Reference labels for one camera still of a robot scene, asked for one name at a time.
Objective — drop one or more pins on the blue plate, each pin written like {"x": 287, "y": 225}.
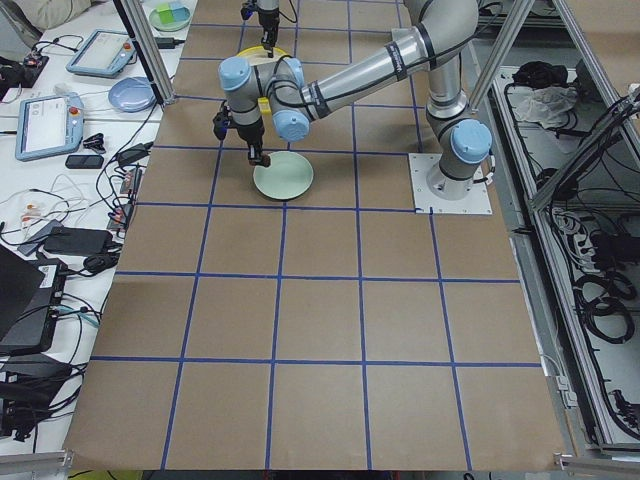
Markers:
{"x": 132, "y": 94}

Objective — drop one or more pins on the side yellow bamboo steamer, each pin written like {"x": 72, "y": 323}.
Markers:
{"x": 257, "y": 55}

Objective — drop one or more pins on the black laptop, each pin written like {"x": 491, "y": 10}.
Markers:
{"x": 30, "y": 291}

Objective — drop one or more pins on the near teach pendant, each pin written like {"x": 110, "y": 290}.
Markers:
{"x": 49, "y": 126}

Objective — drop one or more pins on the green plate with blocks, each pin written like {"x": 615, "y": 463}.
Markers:
{"x": 170, "y": 16}

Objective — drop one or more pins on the dark red bun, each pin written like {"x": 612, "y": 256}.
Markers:
{"x": 264, "y": 161}

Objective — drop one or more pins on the light green plate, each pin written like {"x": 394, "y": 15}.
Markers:
{"x": 288, "y": 176}

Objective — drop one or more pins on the aluminium frame post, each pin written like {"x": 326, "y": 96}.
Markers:
{"x": 139, "y": 31}

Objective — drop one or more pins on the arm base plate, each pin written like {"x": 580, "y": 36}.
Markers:
{"x": 434, "y": 193}

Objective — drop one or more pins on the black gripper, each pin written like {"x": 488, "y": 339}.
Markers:
{"x": 265, "y": 21}
{"x": 248, "y": 131}

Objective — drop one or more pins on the far teach pendant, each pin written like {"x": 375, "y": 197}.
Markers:
{"x": 103, "y": 54}

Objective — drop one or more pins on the teach pendant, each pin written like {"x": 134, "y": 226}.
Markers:
{"x": 49, "y": 126}
{"x": 103, "y": 54}

